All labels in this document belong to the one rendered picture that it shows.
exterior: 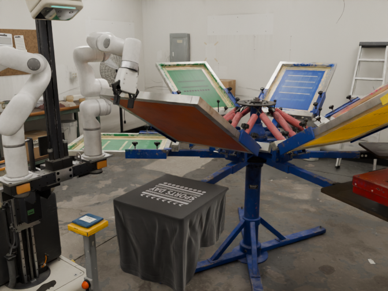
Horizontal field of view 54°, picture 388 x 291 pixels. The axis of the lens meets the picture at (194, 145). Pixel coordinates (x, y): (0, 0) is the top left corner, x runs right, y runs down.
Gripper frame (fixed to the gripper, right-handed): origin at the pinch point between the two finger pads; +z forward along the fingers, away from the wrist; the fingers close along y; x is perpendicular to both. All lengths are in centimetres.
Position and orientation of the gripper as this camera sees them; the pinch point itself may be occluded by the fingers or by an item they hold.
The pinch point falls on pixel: (123, 104)
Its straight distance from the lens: 169.5
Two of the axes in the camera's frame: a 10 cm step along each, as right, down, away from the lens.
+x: 8.5, 1.4, -5.1
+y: -5.1, -0.7, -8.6
